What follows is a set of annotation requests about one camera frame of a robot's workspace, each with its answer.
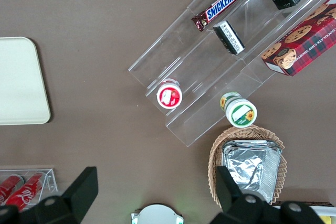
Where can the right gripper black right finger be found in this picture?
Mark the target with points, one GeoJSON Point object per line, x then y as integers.
{"type": "Point", "coordinates": [236, 205]}

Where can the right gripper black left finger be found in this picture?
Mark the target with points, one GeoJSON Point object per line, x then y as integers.
{"type": "Point", "coordinates": [76, 197]}

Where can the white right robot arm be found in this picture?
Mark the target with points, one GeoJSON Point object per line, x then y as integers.
{"type": "Point", "coordinates": [157, 214]}

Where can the silver foil tray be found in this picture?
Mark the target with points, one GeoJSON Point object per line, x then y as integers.
{"type": "Point", "coordinates": [246, 169]}

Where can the light wicker basket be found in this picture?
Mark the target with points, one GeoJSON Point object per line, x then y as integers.
{"type": "Point", "coordinates": [216, 153]}

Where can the cream rectangular tray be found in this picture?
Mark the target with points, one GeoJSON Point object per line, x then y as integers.
{"type": "Point", "coordinates": [18, 82]}

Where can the clear acrylic bottle rack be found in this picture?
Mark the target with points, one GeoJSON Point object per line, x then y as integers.
{"type": "Point", "coordinates": [50, 179]}

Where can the red cola bottle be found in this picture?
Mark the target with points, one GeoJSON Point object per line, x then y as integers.
{"type": "Point", "coordinates": [9, 186]}
{"type": "Point", "coordinates": [25, 191]}

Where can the white snack bin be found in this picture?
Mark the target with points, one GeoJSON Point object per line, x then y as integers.
{"type": "Point", "coordinates": [323, 211]}

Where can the green lid sunflower cup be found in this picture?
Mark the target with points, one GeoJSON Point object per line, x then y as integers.
{"type": "Point", "coordinates": [241, 113]}

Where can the yellow snack packet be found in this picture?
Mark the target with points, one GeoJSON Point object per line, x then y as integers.
{"type": "Point", "coordinates": [327, 219]}

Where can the red lid yogurt cup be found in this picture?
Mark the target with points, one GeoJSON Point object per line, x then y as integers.
{"type": "Point", "coordinates": [169, 96]}

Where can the clear acrylic stepped shelf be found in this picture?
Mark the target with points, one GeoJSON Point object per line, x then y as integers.
{"type": "Point", "coordinates": [183, 51]}

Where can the red tartan cookie box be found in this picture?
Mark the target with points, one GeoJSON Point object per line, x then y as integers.
{"type": "Point", "coordinates": [302, 45]}

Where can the Snickers chocolate bar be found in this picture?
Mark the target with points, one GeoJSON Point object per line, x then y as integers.
{"type": "Point", "coordinates": [220, 5]}

